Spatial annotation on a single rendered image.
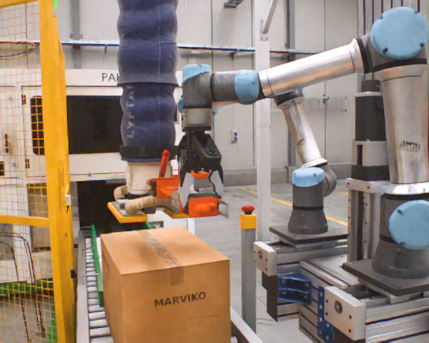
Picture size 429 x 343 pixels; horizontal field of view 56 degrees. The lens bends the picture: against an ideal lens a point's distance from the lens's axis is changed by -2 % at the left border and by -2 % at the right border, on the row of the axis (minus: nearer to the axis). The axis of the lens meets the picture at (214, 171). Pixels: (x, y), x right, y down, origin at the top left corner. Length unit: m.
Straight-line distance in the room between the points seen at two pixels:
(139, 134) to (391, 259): 0.94
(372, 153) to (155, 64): 0.81
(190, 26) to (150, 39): 9.27
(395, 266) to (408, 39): 0.56
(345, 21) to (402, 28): 11.84
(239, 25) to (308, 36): 2.04
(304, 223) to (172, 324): 0.60
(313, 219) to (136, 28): 0.94
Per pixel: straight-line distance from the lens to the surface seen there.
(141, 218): 1.49
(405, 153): 0.99
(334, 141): 12.23
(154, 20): 1.57
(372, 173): 1.37
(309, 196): 1.53
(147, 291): 1.48
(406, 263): 1.15
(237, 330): 1.84
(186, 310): 1.55
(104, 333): 2.00
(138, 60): 1.55
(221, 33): 11.02
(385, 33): 0.98
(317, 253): 1.58
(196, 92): 1.04
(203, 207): 1.02
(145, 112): 1.53
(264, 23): 4.62
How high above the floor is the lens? 1.42
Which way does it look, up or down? 6 degrees down
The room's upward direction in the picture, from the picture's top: 1 degrees counter-clockwise
